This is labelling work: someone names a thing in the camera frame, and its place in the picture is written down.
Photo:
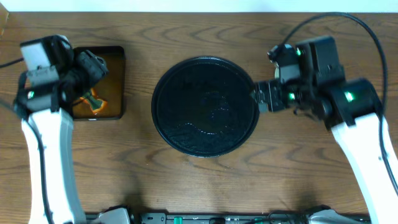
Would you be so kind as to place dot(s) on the black rectangular water tray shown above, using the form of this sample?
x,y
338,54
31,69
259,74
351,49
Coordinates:
x,y
110,88

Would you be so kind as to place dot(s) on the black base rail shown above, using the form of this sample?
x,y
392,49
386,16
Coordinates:
x,y
121,216

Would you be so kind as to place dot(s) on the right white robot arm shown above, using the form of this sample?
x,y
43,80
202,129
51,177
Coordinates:
x,y
352,111

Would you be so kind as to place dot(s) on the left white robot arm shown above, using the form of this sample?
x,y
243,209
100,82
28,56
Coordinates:
x,y
45,92

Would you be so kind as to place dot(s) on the green and orange sponge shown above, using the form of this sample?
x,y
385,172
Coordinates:
x,y
95,103

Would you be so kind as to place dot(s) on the round black serving tray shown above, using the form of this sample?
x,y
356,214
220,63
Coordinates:
x,y
201,106

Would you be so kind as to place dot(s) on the light green plate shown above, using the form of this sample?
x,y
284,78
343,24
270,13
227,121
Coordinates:
x,y
277,73

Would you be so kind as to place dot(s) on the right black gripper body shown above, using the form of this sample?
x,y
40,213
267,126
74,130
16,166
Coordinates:
x,y
296,93

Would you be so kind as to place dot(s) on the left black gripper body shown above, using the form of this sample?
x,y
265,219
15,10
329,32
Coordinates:
x,y
86,77

